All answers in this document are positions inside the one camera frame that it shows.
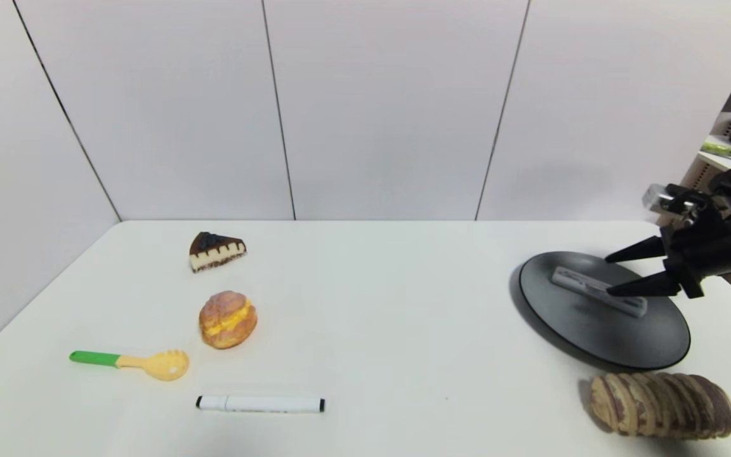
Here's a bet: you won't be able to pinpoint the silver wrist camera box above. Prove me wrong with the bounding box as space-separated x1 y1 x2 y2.
642 183 710 224

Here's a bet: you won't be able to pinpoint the chocolate cake slice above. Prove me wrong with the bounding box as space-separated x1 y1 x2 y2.
188 232 247 274

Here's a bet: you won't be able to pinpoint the cream puff bun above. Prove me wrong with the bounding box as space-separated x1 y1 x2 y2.
199 291 258 350

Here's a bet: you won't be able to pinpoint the yellow green-handled pasta spoon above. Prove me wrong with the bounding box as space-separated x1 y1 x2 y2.
69 349 190 381

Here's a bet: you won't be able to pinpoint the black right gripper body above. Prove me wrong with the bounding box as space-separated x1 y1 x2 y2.
659 216 731 300

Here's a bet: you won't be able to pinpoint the grey rectangular block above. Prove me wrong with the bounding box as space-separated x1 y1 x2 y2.
551 267 649 318

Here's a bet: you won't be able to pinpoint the ridged brown bread roll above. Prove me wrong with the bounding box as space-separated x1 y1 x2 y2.
589 372 731 440

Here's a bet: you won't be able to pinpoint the white marker pen black caps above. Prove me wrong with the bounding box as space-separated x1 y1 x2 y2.
195 395 326 414

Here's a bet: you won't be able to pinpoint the gray round plate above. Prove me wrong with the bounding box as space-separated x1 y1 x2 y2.
518 251 692 371

